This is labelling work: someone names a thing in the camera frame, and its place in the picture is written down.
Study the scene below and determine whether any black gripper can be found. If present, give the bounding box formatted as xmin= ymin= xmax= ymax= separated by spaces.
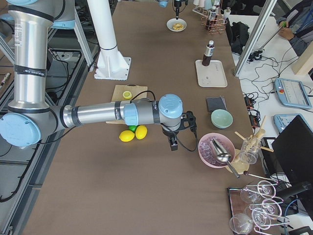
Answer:
xmin=161 ymin=111 xmax=197 ymax=151
xmin=173 ymin=0 xmax=188 ymax=20

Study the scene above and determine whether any white round plate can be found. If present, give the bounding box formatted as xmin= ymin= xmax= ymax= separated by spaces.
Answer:
xmin=166 ymin=18 xmax=187 ymax=32

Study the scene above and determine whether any braided golden donut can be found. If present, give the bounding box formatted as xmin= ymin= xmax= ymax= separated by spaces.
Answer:
xmin=172 ymin=23 xmax=184 ymax=31

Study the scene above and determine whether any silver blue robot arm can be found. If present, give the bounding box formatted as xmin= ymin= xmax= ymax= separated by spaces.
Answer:
xmin=157 ymin=0 xmax=188 ymax=20
xmin=0 ymin=0 xmax=197 ymax=150

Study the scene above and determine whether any dark tea bottle on tray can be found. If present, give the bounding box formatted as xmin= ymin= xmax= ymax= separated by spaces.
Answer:
xmin=202 ymin=40 xmax=215 ymax=66

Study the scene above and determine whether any cream rabbit tray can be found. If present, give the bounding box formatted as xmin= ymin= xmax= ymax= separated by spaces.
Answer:
xmin=195 ymin=60 xmax=227 ymax=88

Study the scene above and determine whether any dark glass tray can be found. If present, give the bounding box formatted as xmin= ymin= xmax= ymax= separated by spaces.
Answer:
xmin=227 ymin=187 xmax=261 ymax=221

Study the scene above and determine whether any pink ice bowl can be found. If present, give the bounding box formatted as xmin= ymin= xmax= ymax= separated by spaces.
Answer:
xmin=198 ymin=133 xmax=235 ymax=168

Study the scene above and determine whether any yellow lemon right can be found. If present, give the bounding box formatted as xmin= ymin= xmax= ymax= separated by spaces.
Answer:
xmin=135 ymin=125 xmax=148 ymax=140

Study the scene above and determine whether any yellow lemon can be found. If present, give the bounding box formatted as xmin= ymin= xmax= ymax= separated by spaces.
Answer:
xmin=135 ymin=125 xmax=148 ymax=140
xmin=119 ymin=130 xmax=135 ymax=142

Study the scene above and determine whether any tea bottle in rack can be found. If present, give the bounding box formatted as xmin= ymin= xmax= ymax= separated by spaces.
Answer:
xmin=208 ymin=6 xmax=217 ymax=23

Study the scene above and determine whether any green lime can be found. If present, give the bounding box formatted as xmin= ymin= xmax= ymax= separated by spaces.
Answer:
xmin=128 ymin=125 xmax=138 ymax=132

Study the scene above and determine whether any metal ice scoop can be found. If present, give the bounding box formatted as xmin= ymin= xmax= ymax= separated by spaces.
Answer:
xmin=211 ymin=139 xmax=240 ymax=178

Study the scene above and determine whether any yellow lemon left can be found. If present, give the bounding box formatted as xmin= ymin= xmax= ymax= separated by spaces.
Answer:
xmin=119 ymin=130 xmax=135 ymax=142

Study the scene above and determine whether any mint green bowl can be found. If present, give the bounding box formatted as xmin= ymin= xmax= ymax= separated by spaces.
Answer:
xmin=211 ymin=109 xmax=233 ymax=129

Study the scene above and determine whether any grey folded cloth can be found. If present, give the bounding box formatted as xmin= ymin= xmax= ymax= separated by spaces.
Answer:
xmin=206 ymin=96 xmax=227 ymax=113

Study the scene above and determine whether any black bag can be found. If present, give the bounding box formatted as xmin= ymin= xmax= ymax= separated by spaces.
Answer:
xmin=225 ymin=22 xmax=249 ymax=55

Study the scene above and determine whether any half lemon slice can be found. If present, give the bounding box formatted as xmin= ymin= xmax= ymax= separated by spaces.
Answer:
xmin=122 ymin=91 xmax=133 ymax=100

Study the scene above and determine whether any wooden cutting board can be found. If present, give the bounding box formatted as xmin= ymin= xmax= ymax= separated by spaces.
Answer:
xmin=106 ymin=85 xmax=148 ymax=124

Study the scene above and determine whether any wooden cup stand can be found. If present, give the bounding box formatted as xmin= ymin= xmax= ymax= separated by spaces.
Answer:
xmin=235 ymin=116 xmax=274 ymax=165

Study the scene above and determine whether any clear glass mug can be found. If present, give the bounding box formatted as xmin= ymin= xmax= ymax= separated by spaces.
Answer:
xmin=239 ymin=137 xmax=261 ymax=164

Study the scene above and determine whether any wine glass upper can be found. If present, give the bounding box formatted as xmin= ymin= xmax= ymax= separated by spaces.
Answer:
xmin=240 ymin=180 xmax=276 ymax=204

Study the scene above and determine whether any wine glass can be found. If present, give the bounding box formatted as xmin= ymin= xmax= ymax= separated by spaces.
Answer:
xmin=251 ymin=208 xmax=271 ymax=230
xmin=240 ymin=180 xmax=276 ymax=204
xmin=248 ymin=199 xmax=282 ymax=218

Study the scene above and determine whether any round glass bottom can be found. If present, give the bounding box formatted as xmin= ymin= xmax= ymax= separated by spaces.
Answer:
xmin=229 ymin=213 xmax=253 ymax=235

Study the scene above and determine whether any blue teach pendant lower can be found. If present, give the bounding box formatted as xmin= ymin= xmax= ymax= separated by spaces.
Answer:
xmin=273 ymin=114 xmax=307 ymax=134

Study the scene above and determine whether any blue teach pendant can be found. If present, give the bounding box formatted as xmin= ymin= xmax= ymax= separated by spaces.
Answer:
xmin=274 ymin=78 xmax=312 ymax=109
xmin=273 ymin=114 xmax=307 ymax=134

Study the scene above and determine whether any wine glass lower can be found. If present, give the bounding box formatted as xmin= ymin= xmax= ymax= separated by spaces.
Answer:
xmin=251 ymin=208 xmax=271 ymax=230

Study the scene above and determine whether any wine glass middle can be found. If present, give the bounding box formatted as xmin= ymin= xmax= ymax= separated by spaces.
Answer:
xmin=248 ymin=199 xmax=282 ymax=218

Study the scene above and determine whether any black monitor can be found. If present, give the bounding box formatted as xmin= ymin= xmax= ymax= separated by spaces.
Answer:
xmin=272 ymin=115 xmax=313 ymax=184

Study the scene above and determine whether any seated person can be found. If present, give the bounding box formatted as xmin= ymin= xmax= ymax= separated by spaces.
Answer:
xmin=276 ymin=0 xmax=313 ymax=56

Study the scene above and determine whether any blue teach pendant upper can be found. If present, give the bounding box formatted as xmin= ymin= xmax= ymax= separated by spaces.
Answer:
xmin=274 ymin=78 xmax=312 ymax=109

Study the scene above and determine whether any copper wire bottle rack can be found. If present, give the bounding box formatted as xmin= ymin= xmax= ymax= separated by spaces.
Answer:
xmin=201 ymin=8 xmax=228 ymax=35

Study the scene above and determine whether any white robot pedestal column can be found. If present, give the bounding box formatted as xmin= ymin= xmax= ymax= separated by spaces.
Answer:
xmin=88 ymin=0 xmax=131 ymax=81

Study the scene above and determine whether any aluminium frame post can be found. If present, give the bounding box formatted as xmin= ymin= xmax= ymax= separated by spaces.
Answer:
xmin=234 ymin=0 xmax=277 ymax=78

